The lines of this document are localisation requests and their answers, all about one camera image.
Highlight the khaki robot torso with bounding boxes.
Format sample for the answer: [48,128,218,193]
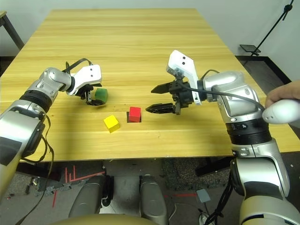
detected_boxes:
[50,212,150,225]

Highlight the bystander bare hand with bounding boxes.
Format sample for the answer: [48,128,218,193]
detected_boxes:
[264,80,300,107]

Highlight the black light stand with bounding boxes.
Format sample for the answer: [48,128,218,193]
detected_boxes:
[239,0,295,56]

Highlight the grey robot foot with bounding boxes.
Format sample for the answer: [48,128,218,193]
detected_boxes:
[69,175,111,218]
[140,175,169,225]

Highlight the white sneaker with grey sole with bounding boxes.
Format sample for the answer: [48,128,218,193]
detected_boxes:
[199,210,211,225]

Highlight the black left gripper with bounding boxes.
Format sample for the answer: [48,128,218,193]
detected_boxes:
[76,83,106,105]

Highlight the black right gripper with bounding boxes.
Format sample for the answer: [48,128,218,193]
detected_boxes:
[145,79,195,115]

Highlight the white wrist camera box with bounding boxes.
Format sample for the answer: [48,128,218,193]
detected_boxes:
[166,50,203,105]
[66,64,103,96]

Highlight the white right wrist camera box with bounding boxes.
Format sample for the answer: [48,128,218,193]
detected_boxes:
[166,50,203,105]

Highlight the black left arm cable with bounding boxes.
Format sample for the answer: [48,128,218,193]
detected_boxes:
[14,58,92,225]

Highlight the green wooden block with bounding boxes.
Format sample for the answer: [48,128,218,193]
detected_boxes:
[94,88,109,104]

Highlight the red wooden block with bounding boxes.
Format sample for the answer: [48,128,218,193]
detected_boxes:
[129,106,142,123]

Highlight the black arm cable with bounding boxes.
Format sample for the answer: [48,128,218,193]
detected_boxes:
[14,58,92,225]
[174,69,265,225]

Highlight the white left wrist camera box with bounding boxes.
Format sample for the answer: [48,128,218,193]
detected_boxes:
[66,64,103,96]

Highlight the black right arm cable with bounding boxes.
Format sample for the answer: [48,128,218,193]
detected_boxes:
[174,69,265,225]

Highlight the yellow wooden block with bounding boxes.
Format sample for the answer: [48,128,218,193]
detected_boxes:
[104,114,121,134]

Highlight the grey robot left foot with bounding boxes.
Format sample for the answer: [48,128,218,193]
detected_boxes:
[69,175,111,218]

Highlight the black foam floor mat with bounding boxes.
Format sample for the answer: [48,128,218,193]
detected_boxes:
[235,55,293,99]

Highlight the grey robot right foot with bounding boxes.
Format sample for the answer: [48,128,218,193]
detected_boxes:
[140,175,169,225]

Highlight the grey foot pedal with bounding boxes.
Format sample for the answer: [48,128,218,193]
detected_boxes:
[196,188,211,203]

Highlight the wooden side table black frame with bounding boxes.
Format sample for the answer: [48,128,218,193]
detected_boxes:
[0,10,25,50]

